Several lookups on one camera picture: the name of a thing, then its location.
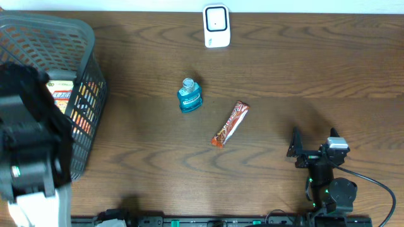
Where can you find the white barcode scanner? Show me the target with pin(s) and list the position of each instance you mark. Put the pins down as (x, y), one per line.
(216, 23)

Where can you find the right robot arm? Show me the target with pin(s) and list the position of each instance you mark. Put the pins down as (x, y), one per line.
(330, 195)

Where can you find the teal mouthwash bottle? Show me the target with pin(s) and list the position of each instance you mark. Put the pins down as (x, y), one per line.
(189, 96)

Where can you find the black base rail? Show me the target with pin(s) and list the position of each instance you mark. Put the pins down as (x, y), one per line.
(121, 217)

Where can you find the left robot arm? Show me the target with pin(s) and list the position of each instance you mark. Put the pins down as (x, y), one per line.
(36, 150)

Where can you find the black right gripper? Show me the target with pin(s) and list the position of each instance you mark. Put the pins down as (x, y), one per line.
(296, 149)

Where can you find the grey plastic shopping basket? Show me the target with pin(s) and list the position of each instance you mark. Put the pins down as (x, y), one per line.
(63, 48)

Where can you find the yellow snack bag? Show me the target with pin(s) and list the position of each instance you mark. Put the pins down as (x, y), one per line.
(61, 91)

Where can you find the orange red snack bar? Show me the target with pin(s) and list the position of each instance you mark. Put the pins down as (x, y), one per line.
(236, 117)

